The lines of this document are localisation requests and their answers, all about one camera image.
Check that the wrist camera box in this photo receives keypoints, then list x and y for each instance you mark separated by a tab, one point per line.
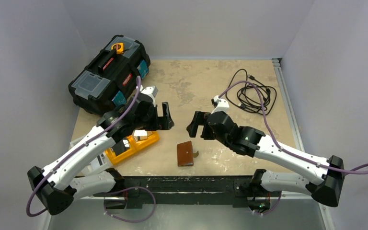
150	91
220	105

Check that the aluminium right side rail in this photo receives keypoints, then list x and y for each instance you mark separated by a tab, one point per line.
288	106

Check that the yellow plastic divided bin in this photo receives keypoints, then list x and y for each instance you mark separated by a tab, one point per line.
135	148

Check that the aluminium front frame rail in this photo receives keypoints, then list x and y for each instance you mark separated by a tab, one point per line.
91	185

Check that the orange tape measure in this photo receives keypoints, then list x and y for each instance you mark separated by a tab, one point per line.
119	48

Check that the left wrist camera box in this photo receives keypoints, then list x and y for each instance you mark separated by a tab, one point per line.
150	91

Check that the brown leather card holder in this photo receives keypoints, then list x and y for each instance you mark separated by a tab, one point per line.
186	154

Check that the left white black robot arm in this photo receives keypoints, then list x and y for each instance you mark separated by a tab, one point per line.
116	124

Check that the black plastic toolbox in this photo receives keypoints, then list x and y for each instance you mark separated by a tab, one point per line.
110	78

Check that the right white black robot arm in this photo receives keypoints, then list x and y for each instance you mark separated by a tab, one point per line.
319	177

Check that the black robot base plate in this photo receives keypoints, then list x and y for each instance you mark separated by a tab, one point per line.
236	191

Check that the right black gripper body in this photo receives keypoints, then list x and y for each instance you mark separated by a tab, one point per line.
203	125

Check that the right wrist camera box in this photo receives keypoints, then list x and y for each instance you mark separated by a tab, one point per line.
220	105

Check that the card in left compartment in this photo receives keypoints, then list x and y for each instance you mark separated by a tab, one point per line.
121	147

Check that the white card under stack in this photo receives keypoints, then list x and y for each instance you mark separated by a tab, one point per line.
140	135

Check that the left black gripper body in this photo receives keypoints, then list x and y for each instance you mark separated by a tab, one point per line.
148	122

